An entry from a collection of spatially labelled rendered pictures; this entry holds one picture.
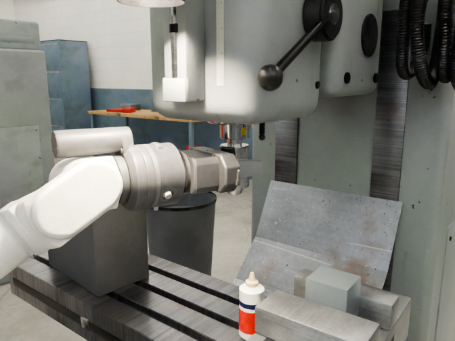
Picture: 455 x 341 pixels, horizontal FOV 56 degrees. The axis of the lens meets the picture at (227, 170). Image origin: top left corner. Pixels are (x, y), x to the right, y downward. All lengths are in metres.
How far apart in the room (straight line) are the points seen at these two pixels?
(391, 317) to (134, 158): 0.41
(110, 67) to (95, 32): 0.70
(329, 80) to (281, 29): 0.15
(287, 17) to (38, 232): 0.40
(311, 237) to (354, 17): 0.49
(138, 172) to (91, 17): 7.75
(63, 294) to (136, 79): 6.51
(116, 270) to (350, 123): 0.58
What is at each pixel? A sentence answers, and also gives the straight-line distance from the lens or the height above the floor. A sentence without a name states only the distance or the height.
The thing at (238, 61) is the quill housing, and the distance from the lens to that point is 0.53.
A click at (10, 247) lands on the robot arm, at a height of 1.19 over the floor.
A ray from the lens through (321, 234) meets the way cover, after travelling 0.98.
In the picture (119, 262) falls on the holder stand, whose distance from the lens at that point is 0.88.
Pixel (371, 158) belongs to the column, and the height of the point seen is 1.20.
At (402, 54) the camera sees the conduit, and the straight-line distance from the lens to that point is 0.76.
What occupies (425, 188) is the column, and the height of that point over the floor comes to 1.15.
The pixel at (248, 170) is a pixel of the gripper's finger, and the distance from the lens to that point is 0.64.
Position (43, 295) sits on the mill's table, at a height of 0.93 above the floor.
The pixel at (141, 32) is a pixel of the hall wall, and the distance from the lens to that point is 7.20.
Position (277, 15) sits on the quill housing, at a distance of 0.56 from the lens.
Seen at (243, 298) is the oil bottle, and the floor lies 1.03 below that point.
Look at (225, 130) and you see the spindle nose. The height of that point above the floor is 1.29.
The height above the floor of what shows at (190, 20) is 1.44.
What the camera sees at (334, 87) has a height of 1.36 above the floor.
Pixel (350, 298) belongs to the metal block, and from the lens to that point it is 0.61.
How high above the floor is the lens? 1.37
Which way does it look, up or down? 12 degrees down
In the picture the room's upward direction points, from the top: straight up
